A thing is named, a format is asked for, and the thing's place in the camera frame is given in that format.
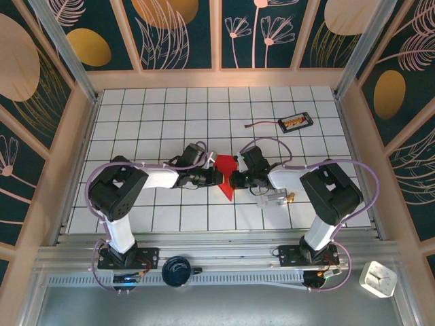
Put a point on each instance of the small brass fitting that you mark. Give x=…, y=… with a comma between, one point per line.
x=290, y=198

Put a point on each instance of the dark blue mug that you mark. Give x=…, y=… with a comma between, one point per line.
x=176, y=271

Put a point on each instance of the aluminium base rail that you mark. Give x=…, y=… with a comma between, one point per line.
x=221, y=253

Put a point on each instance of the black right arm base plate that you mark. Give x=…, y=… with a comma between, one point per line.
x=287, y=253

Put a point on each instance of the white square alarm clock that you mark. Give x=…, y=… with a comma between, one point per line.
x=378, y=279

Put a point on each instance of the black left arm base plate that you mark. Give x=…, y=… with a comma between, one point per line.
x=151, y=254

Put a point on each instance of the aluminium corner post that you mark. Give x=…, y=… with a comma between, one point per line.
x=360, y=44
x=68, y=54

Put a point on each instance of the black controller board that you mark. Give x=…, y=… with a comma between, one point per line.
x=326, y=274
x=125, y=279

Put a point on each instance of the aluminium side rail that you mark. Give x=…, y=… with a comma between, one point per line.
x=87, y=136
x=349, y=136

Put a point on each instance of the black battery holder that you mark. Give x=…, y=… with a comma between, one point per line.
x=295, y=123

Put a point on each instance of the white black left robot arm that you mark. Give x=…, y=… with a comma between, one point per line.
x=117, y=190

